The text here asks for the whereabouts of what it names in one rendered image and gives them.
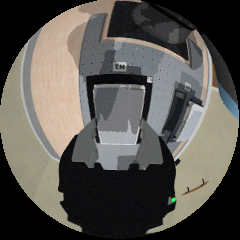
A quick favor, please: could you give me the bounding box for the small white label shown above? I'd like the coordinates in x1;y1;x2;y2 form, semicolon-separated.
185;83;191;92
113;62;127;72

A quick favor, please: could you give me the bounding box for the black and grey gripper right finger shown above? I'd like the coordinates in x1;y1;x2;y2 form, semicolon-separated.
136;118;176;197

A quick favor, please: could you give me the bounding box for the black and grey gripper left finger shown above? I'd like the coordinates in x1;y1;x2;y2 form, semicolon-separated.
58;117;99;193

